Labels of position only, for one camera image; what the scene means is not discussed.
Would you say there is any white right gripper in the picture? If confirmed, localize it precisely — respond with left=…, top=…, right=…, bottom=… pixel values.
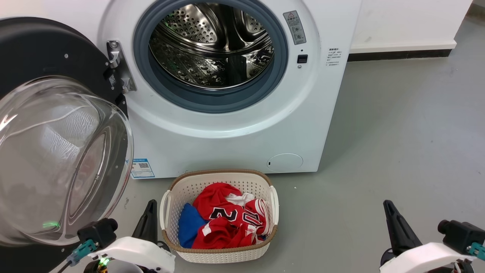
left=380, top=200, right=474, bottom=273

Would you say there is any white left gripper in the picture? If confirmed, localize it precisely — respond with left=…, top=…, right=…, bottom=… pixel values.
left=83, top=199, right=175, bottom=273

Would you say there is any black round glass washer door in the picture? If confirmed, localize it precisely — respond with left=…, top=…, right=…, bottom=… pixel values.
left=0, top=17, right=134, bottom=273

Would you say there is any white front-load washing machine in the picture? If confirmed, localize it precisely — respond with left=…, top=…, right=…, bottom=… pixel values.
left=97, top=0, right=363, bottom=179

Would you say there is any metal door hinge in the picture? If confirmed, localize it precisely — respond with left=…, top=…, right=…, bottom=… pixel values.
left=106, top=40, right=137, bottom=94

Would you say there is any blue garment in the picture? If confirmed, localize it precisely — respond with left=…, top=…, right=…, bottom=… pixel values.
left=178, top=203, right=209, bottom=249

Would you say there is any blue energy label sticker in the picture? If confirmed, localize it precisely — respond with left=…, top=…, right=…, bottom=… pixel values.
left=130, top=158, right=155, bottom=179

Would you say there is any white woven laundry basket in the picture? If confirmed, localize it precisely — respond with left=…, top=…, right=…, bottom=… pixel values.
left=160, top=169, right=280, bottom=264

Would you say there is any red basketball jersey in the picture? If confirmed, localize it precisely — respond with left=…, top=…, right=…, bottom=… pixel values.
left=192, top=182, right=272, bottom=249

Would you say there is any white garment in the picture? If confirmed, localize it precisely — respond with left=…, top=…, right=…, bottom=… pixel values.
left=227, top=192, right=256, bottom=207

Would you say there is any round filter cover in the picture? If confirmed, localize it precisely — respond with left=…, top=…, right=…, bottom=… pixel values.
left=267, top=153, right=304, bottom=173

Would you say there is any small printed text sticker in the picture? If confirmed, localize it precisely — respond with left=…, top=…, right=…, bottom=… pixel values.
left=325, top=47, right=342, bottom=67

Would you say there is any grey warning sticker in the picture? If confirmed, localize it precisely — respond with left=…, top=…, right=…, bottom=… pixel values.
left=283, top=10, right=307, bottom=46

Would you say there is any teal left cable connector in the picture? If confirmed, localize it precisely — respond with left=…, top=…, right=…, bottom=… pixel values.
left=66, top=239, right=99, bottom=267

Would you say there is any teal cable connector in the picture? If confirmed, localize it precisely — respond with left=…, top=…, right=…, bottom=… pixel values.
left=66, top=239, right=99, bottom=267
left=468, top=243, right=485, bottom=262

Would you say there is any teal right cable connector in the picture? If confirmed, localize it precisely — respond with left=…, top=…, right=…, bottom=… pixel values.
left=468, top=243, right=485, bottom=262

